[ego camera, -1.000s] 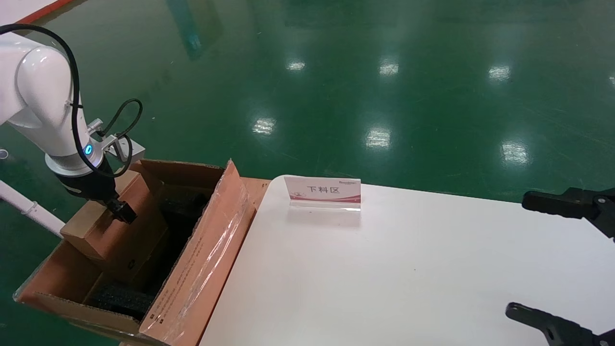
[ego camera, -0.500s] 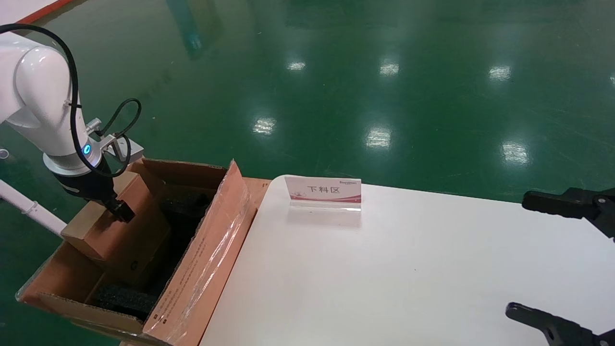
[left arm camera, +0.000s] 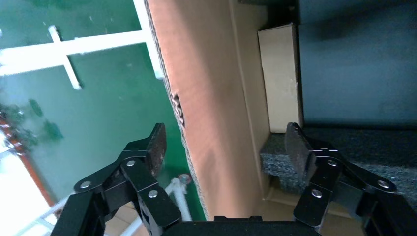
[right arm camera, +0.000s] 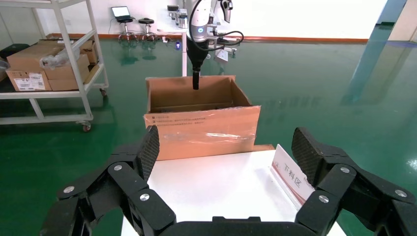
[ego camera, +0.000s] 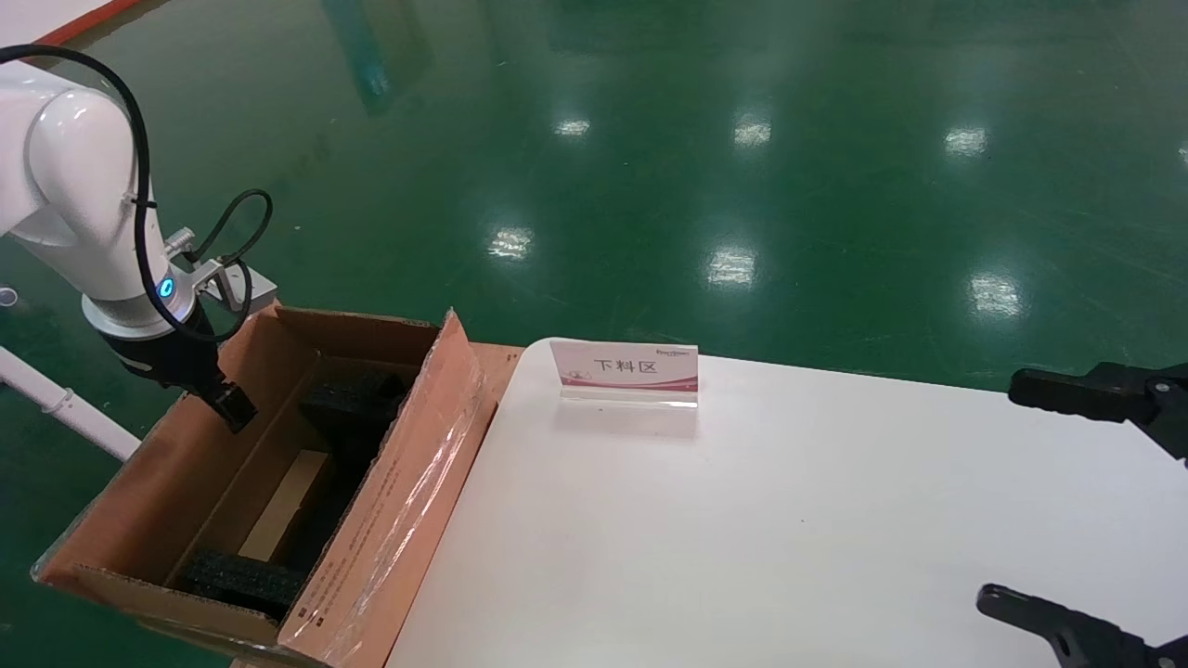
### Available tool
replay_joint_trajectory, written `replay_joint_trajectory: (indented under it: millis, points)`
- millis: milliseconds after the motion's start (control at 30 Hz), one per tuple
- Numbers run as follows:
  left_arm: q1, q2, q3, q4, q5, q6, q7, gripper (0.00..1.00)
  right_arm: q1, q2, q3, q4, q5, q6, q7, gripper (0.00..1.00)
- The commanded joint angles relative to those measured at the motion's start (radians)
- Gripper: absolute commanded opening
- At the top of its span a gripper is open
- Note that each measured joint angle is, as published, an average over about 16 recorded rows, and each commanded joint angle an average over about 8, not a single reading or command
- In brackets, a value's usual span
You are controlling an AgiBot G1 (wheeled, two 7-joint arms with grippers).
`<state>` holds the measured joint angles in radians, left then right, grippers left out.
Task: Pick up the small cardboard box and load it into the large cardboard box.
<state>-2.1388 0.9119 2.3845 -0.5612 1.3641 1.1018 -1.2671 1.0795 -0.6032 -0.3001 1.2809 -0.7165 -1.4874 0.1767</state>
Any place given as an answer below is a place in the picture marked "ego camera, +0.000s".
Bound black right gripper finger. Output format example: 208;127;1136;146
1008;361;1188;461
975;584;1188;668

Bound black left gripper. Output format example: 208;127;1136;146
101;305;259;435

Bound small cardboard box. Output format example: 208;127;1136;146
236;449;332;563

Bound large open cardboard box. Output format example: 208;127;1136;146
32;303;527;668

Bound white metal tube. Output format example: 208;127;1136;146
0;347;142;463

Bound white red sign placard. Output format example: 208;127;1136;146
549;339;701;410

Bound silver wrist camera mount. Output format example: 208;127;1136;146
167;226;281;318

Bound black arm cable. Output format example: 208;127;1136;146
0;44;276;345

